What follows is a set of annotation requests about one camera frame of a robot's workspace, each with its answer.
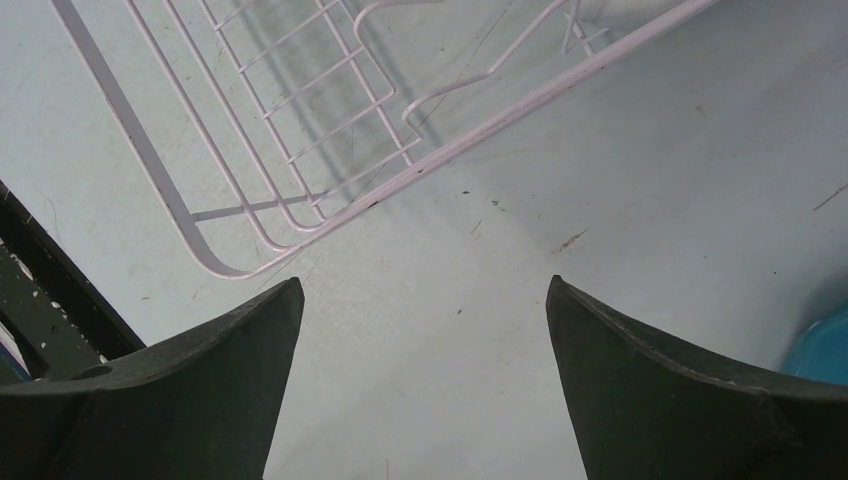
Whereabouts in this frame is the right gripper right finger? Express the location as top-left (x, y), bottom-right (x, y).
top-left (545, 276), bottom-right (847, 479)

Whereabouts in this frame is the blue polka dot plate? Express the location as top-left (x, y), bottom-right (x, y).
top-left (781, 317), bottom-right (847, 386)

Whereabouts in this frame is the white wire dish rack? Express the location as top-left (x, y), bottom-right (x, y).
top-left (53, 1), bottom-right (708, 279)

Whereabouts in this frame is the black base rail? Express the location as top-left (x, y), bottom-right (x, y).
top-left (1, 186), bottom-right (145, 385)

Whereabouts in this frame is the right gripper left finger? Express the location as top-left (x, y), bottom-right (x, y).
top-left (1, 278), bottom-right (305, 479)

